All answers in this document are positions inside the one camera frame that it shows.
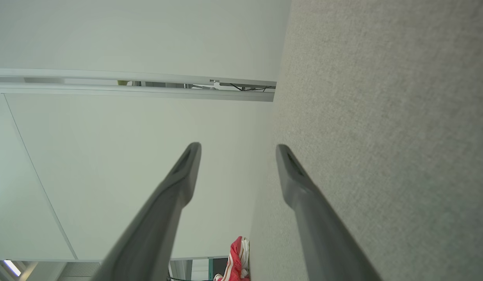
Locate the grey partition post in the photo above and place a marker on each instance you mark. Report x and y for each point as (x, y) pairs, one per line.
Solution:
(108, 90)

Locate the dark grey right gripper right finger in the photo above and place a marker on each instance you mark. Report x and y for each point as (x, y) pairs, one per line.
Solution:
(323, 234)

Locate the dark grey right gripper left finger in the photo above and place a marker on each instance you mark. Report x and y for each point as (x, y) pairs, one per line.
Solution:
(159, 218)

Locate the red Bulls 23 jersey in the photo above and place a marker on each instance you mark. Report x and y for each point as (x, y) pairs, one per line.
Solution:
(234, 261)

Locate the ceiling light strip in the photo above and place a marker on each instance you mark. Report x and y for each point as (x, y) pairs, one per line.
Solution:
(11, 267)

